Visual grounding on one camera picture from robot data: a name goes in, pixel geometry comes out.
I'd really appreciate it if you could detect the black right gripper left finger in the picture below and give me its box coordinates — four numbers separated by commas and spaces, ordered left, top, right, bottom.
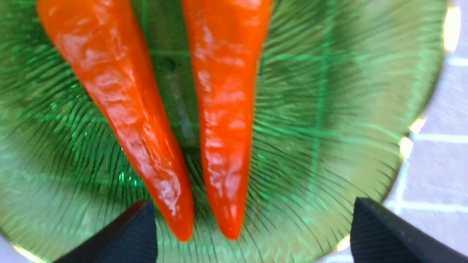
55, 201, 158, 263

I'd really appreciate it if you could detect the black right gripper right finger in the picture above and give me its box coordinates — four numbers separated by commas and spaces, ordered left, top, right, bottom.
350, 197, 468, 263

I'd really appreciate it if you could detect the orange toy carrot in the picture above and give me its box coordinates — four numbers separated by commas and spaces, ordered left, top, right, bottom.
37, 0, 194, 242
182, 0, 273, 240

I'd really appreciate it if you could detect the green ribbed plastic plate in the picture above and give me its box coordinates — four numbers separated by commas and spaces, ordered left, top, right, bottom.
0, 0, 462, 263

